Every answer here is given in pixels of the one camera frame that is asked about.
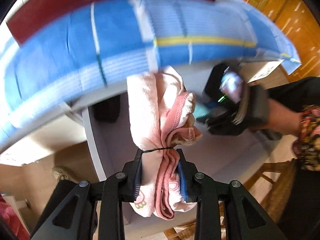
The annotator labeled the pink white towel bundle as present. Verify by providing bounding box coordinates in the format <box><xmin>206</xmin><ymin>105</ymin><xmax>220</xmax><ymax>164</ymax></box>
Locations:
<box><xmin>126</xmin><ymin>65</ymin><xmax>203</xmax><ymax>220</ymax></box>

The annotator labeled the person's right forearm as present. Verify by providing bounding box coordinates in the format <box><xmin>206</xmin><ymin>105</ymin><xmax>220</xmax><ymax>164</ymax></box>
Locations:
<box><xmin>265</xmin><ymin>97</ymin><xmax>320</xmax><ymax>172</ymax></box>

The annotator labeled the beige shoe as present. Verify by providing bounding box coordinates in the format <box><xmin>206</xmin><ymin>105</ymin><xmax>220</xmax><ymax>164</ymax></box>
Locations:
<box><xmin>51</xmin><ymin>167</ymin><xmax>77</xmax><ymax>183</ymax></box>

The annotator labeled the blue plaid blanket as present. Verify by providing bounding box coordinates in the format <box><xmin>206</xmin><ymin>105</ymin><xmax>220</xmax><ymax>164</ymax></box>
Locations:
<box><xmin>0</xmin><ymin>0</ymin><xmax>302</xmax><ymax>153</ymax></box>

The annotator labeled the red cloth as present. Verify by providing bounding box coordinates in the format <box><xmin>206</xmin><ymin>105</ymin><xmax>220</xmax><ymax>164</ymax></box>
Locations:
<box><xmin>0</xmin><ymin>194</ymin><xmax>30</xmax><ymax>240</ymax></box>

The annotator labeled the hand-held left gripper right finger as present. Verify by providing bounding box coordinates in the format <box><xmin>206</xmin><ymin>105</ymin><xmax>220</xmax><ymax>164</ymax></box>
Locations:
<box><xmin>176</xmin><ymin>149</ymin><xmax>288</xmax><ymax>240</ymax></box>

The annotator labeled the person's black clothing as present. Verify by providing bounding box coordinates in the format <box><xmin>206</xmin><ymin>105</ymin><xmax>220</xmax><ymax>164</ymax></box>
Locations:
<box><xmin>269</xmin><ymin>76</ymin><xmax>320</xmax><ymax>240</ymax></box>

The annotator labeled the teal cloth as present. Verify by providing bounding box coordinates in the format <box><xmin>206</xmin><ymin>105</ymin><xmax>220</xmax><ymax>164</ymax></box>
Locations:
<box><xmin>194</xmin><ymin>104</ymin><xmax>215</xmax><ymax>120</ymax></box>

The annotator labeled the black knit hat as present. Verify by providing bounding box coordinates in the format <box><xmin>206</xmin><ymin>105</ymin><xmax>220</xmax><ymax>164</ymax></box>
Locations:
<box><xmin>93</xmin><ymin>96</ymin><xmax>121</xmax><ymax>123</ymax></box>

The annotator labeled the wooden chair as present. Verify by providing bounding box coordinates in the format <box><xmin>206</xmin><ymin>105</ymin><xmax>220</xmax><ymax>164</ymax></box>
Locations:
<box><xmin>162</xmin><ymin>160</ymin><xmax>298</xmax><ymax>240</ymax></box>

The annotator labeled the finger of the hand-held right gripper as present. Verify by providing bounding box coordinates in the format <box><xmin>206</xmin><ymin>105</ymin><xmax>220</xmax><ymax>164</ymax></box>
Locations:
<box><xmin>205</xmin><ymin>112</ymin><xmax>240</xmax><ymax>136</ymax></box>

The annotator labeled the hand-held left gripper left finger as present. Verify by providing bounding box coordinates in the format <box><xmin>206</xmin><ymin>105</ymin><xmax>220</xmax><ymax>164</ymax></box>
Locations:
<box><xmin>30</xmin><ymin>148</ymin><xmax>143</xmax><ymax>240</ymax></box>

